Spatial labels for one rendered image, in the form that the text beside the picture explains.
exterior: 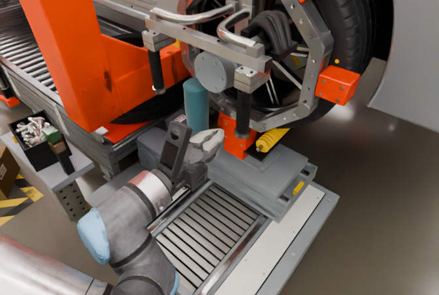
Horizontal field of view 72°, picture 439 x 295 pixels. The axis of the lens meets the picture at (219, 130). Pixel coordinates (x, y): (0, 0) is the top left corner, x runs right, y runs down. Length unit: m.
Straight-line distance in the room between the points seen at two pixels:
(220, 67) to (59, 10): 0.52
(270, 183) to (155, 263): 0.90
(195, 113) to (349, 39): 0.55
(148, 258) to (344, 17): 0.74
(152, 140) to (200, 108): 0.35
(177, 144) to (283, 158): 0.98
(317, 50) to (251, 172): 0.76
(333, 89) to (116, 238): 0.64
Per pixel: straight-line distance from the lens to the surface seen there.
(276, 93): 1.13
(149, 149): 1.35
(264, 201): 1.46
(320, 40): 0.85
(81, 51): 1.15
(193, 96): 1.06
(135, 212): 0.59
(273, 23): 0.78
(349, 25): 0.91
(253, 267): 1.37
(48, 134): 1.13
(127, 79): 1.29
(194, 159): 0.66
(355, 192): 1.81
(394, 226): 1.76
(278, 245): 1.43
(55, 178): 1.28
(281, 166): 1.50
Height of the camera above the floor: 1.32
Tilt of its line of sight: 41 degrees down
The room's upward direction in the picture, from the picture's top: straight up
